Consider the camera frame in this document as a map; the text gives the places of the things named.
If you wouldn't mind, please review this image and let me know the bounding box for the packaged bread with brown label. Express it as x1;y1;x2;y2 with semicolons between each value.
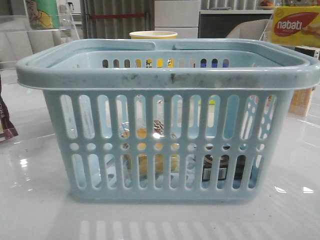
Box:
120;120;180;179

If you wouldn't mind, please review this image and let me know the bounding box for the black tissue pack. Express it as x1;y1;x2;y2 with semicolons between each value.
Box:
186;154;246;183

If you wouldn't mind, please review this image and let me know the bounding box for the light blue plastic basket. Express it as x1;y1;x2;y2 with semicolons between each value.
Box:
16;38;320;203

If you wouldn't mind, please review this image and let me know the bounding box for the yellow paper cup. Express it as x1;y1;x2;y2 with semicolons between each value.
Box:
129;30;178;40

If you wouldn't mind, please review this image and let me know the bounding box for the white cabinet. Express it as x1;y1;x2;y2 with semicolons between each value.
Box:
154;0;200;39

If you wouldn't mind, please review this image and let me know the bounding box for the beige chair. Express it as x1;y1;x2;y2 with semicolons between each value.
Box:
226;19;272;40

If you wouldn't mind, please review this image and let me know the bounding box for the orange wafer box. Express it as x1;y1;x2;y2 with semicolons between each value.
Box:
288;87;316;117

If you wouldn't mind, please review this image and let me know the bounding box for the dark red snack bag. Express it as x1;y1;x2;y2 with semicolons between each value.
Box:
0;97;19;142

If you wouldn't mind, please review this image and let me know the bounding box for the green cartoon snack package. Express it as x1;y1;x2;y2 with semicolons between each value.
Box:
25;0;60;30

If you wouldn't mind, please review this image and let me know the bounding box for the clear acrylic display shelf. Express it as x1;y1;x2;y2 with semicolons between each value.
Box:
0;0;82;71

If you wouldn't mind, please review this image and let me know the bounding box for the yellow nabati wafer box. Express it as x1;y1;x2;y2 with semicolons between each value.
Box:
270;6;320;48

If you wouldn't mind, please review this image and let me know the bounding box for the black white small box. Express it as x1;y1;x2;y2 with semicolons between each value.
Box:
294;45;320;60

